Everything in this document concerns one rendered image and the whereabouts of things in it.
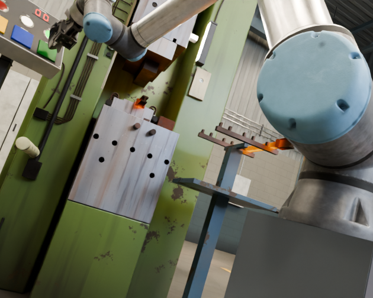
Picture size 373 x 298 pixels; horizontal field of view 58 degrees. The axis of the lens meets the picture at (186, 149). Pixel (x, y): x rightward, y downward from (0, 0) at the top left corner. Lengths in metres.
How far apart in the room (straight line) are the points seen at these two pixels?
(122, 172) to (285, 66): 1.13
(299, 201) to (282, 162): 9.16
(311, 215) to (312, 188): 0.06
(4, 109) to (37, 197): 5.28
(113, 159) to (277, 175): 8.35
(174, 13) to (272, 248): 0.79
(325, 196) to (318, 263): 0.12
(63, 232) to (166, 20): 0.95
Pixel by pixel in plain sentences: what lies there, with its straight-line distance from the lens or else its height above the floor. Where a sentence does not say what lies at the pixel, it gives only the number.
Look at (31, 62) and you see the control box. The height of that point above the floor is 0.94.
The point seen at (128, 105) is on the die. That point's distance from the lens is 1.64.
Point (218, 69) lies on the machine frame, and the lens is 2.00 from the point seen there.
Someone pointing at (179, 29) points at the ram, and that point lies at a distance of 1.83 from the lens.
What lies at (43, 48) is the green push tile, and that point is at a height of 1.01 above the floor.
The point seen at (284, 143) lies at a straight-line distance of 1.47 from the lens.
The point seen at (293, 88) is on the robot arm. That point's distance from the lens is 0.49.
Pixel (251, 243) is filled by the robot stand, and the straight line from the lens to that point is 0.63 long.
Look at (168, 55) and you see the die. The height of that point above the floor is 1.28.
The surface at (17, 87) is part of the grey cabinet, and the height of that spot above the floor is 1.84.
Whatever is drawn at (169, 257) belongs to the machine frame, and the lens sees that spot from 1.84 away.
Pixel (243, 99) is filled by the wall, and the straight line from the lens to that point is 9.21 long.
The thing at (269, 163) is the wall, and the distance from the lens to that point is 9.50.
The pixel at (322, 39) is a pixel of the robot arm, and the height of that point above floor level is 0.84.
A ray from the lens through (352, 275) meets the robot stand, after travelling 0.56.
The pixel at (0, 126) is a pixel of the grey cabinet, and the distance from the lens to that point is 6.90.
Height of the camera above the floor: 0.55
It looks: 11 degrees up
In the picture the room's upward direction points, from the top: 18 degrees clockwise
